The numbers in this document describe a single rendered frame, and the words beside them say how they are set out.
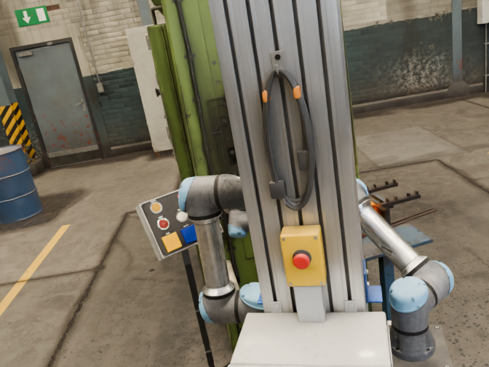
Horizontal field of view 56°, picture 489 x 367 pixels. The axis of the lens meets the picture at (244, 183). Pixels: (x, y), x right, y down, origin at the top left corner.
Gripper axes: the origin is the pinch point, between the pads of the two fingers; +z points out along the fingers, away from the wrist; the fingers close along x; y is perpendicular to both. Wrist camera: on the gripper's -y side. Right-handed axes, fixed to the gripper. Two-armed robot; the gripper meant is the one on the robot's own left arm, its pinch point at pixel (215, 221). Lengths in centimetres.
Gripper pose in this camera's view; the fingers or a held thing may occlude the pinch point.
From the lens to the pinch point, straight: 219.7
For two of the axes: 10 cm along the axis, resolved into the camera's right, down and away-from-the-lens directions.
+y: -4.3, -9.0, 1.2
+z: -4.1, 3.1, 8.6
